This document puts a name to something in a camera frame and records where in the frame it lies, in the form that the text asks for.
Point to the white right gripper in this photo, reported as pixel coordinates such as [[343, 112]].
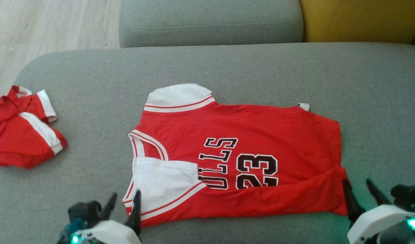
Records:
[[380, 223]]

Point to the grey sofa seat cushion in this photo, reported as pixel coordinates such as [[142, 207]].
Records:
[[227, 67]]

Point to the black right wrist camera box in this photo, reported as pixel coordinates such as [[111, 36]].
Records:
[[409, 196]]

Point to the red shorts with white stripes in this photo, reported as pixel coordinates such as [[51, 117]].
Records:
[[21, 135]]

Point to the red basketball jersey number 23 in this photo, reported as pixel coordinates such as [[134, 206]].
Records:
[[261, 132]]

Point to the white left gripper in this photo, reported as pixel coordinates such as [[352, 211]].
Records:
[[109, 235]]

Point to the yellow sofa cushion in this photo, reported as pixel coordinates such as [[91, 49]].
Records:
[[359, 18]]

